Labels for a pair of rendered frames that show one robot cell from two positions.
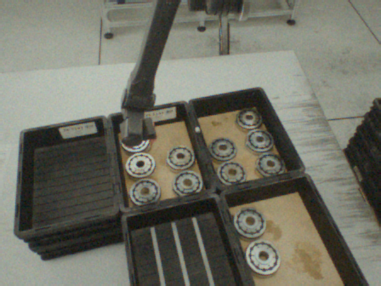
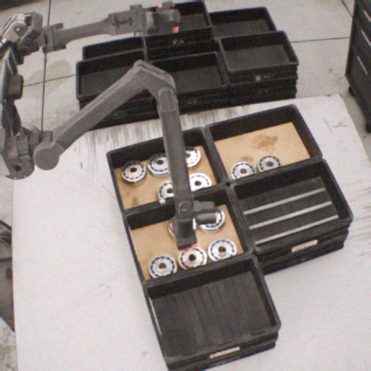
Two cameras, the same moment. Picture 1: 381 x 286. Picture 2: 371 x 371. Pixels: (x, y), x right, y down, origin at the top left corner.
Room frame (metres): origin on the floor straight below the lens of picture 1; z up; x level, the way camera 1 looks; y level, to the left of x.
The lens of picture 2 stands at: (0.57, 1.14, 2.66)
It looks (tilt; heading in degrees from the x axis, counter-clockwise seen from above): 54 degrees down; 274
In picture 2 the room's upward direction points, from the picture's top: 7 degrees counter-clockwise
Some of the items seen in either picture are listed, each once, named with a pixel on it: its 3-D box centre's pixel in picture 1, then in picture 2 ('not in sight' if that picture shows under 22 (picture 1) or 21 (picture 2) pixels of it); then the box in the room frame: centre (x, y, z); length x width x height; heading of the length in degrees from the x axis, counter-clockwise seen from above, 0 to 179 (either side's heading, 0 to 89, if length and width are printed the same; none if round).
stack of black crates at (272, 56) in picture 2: not in sight; (257, 78); (0.25, -1.21, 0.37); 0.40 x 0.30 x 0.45; 7
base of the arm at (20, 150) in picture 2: not in sight; (17, 149); (1.12, 0.11, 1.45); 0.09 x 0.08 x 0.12; 97
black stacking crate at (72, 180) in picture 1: (71, 178); (211, 314); (0.59, 0.40, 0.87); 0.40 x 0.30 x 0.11; 14
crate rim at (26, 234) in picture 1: (66, 169); (211, 308); (0.59, 0.40, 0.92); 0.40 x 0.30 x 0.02; 14
